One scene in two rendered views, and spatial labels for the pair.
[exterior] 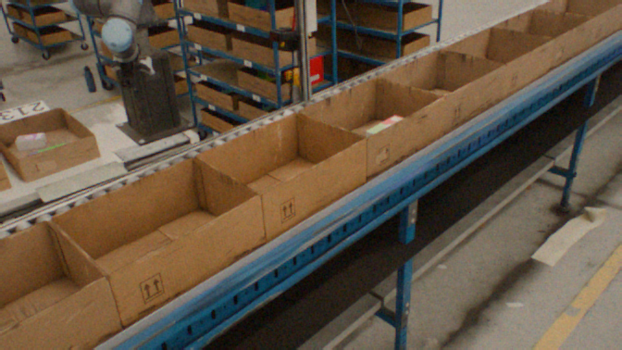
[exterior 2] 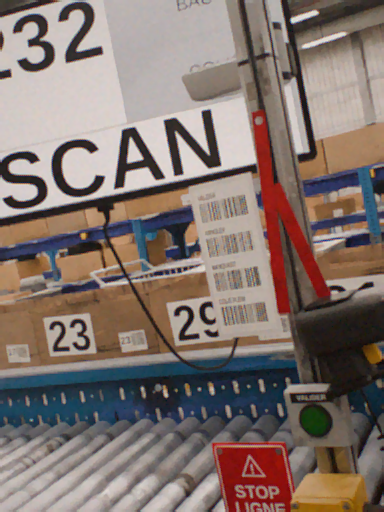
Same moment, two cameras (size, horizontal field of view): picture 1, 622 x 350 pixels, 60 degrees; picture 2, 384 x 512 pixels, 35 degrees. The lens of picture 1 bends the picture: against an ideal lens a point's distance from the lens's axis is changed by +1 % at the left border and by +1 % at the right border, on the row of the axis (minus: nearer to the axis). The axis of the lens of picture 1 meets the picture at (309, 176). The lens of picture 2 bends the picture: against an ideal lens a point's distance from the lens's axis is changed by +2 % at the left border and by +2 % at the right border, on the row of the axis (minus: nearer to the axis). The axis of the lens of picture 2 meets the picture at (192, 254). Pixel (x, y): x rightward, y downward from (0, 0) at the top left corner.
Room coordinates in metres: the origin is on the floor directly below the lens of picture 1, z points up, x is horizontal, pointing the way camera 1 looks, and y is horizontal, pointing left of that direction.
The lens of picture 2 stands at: (2.74, 0.64, 1.20)
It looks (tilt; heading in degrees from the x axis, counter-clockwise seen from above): 3 degrees down; 251
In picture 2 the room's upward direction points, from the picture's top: 12 degrees counter-clockwise
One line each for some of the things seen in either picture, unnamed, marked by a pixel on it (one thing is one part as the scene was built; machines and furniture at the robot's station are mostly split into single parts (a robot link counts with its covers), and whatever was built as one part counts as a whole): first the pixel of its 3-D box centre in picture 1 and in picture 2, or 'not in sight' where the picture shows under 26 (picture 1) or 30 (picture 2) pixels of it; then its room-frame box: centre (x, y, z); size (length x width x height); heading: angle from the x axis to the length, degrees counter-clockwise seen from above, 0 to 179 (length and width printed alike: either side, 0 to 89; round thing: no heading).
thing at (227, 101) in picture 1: (231, 90); not in sight; (3.47, 0.50, 0.39); 0.40 x 0.30 x 0.10; 43
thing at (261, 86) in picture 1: (276, 78); not in sight; (3.11, 0.17, 0.59); 0.40 x 0.30 x 0.10; 41
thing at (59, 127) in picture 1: (44, 142); not in sight; (1.95, 1.05, 0.80); 0.38 x 0.28 x 0.10; 39
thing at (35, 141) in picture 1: (31, 142); not in sight; (2.01, 1.13, 0.78); 0.10 x 0.06 x 0.05; 102
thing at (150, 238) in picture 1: (164, 234); not in sight; (1.06, 0.36, 0.97); 0.39 x 0.29 x 0.17; 133
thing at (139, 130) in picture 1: (148, 92); not in sight; (2.15, 0.66, 0.91); 0.26 x 0.26 x 0.33; 37
